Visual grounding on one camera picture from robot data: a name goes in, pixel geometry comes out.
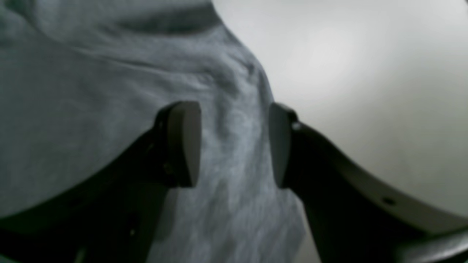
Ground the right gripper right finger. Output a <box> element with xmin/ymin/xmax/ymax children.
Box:
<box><xmin>269</xmin><ymin>103</ymin><xmax>468</xmax><ymax>263</ymax></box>

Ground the grey T-shirt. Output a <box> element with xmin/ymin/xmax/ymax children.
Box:
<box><xmin>1</xmin><ymin>0</ymin><xmax>304</xmax><ymax>263</ymax></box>

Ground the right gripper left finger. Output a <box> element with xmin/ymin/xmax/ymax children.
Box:
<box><xmin>1</xmin><ymin>100</ymin><xmax>202</xmax><ymax>263</ymax></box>

